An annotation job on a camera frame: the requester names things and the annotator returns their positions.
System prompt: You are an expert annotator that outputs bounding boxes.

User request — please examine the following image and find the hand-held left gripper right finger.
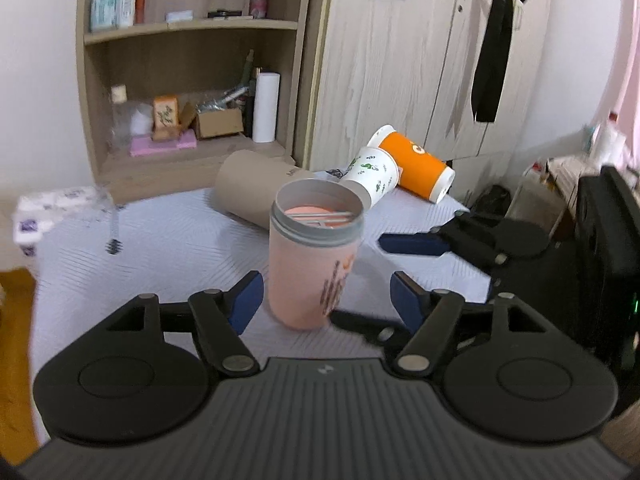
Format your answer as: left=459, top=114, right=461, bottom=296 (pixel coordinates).
left=384, top=270, right=549, bottom=377

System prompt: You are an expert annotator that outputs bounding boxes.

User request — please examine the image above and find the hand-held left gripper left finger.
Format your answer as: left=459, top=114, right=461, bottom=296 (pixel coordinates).
left=102, top=270, right=265, bottom=376

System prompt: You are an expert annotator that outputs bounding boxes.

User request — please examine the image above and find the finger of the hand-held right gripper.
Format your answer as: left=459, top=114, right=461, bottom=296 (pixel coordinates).
left=378, top=211, right=512, bottom=267
left=330, top=309, right=412, bottom=347

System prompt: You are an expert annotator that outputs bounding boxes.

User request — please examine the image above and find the pink cup with grey rim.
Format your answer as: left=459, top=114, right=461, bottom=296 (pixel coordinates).
left=268, top=180, right=366, bottom=331

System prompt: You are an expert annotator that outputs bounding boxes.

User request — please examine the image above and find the orange paper cup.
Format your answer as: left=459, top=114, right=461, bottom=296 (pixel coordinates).
left=368, top=124, right=456, bottom=205

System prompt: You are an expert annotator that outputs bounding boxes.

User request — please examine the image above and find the white patterned paper cup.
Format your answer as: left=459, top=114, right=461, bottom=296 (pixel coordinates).
left=341, top=146, right=401, bottom=209

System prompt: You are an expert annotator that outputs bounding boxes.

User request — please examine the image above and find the black bag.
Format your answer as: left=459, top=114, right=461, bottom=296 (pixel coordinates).
left=471, top=184, right=513, bottom=216

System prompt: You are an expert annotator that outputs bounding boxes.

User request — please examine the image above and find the white plastic container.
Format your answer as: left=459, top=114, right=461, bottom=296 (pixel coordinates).
left=510, top=166, right=566, bottom=235

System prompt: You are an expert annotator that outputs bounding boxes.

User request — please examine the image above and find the brown cardboard tube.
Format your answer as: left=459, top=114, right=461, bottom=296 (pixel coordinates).
left=214, top=149, right=317, bottom=231

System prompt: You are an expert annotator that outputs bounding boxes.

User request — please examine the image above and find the pink flat pack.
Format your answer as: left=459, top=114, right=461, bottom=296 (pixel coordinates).
left=129, top=129, right=198, bottom=157

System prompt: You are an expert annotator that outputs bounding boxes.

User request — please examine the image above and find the small cardboard box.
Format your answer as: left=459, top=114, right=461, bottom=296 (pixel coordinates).
left=194, top=101, right=245, bottom=140

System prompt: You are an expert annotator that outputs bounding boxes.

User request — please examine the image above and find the wooden wardrobe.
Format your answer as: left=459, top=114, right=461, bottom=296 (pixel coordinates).
left=294, top=0, right=556, bottom=206

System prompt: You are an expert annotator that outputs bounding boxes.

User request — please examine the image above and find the white paper roll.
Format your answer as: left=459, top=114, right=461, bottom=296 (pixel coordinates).
left=251, top=71, right=281, bottom=144

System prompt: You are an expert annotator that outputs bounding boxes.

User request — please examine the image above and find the black ribbon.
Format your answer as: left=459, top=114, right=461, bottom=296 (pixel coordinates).
left=471, top=0, right=536, bottom=124

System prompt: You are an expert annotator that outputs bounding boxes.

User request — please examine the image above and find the orange carton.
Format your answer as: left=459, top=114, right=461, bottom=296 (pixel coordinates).
left=152, top=95, right=180, bottom=131

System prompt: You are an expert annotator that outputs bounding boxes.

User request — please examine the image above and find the pink curtain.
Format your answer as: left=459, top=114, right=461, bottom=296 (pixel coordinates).
left=590, top=0, right=640, bottom=133

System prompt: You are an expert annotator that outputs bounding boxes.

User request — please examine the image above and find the white purple tissue pack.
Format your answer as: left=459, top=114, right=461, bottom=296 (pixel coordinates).
left=11, top=186, right=117, bottom=259

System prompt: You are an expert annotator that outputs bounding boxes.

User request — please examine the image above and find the clear bottle with cork cap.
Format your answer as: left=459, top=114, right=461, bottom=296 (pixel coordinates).
left=109, top=85, right=132, bottom=150

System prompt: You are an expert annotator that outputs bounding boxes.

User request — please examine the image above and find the dark slim bottle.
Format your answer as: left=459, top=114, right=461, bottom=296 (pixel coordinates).
left=242, top=49, right=257, bottom=136

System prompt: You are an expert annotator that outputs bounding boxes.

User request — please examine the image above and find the wooden shelf unit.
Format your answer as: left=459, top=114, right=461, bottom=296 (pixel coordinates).
left=76, top=0, right=317, bottom=196

